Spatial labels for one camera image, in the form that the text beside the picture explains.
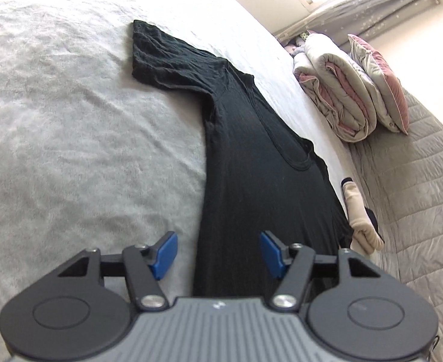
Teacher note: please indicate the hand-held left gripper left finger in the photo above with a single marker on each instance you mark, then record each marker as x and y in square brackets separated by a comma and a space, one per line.
[165, 254]

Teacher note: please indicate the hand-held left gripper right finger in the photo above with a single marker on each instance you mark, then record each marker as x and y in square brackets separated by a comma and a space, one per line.
[272, 252]

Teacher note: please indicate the black t-shirt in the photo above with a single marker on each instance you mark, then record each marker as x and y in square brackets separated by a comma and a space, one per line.
[251, 158]

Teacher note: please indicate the cream folded sweater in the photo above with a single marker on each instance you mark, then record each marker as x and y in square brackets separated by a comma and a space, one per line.
[361, 218]

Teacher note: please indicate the bed with grey sheet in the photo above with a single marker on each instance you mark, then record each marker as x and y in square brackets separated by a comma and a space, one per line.
[74, 120]

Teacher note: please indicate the folded grey pink quilt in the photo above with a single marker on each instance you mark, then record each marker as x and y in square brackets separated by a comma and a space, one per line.
[338, 94]

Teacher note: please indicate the pale purple cloth bundle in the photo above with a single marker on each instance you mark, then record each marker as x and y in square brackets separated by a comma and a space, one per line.
[294, 49]

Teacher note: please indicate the grey pink pillow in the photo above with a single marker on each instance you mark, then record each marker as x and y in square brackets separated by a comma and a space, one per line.
[387, 79]

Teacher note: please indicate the green patterned cloth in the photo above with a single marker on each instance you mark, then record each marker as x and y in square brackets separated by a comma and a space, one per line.
[303, 36]

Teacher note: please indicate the grey star-print curtain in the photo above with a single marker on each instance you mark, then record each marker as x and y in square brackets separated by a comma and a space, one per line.
[357, 11]

